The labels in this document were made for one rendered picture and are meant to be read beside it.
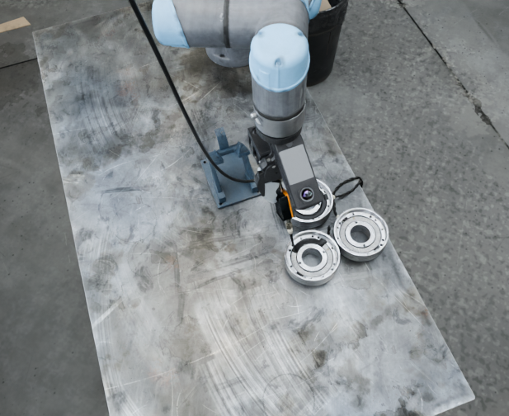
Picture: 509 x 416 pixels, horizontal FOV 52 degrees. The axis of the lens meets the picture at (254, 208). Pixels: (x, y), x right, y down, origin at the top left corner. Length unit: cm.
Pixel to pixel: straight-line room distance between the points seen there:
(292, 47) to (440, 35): 205
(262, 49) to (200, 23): 13
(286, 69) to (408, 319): 55
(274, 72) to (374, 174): 149
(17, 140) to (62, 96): 109
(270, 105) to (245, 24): 12
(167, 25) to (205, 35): 6
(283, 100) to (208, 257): 44
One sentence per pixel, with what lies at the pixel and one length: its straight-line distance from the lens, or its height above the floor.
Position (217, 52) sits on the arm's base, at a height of 83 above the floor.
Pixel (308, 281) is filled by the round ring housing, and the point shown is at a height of 84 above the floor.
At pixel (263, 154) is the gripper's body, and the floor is 107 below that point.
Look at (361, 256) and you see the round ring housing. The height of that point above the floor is 84.
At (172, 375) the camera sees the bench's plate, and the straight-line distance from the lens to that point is 98.
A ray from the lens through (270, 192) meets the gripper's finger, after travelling 90.
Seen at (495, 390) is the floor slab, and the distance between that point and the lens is 191.
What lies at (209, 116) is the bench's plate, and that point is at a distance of 124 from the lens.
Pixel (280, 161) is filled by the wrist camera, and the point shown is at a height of 109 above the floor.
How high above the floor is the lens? 175
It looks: 60 degrees down
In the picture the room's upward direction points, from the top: 4 degrees counter-clockwise
